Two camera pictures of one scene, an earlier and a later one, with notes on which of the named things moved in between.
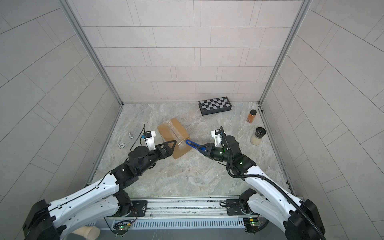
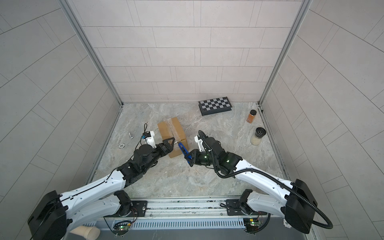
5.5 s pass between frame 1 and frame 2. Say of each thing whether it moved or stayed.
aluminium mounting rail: stayed
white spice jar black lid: stayed
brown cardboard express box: stayed
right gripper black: moved
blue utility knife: moved
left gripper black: stayed
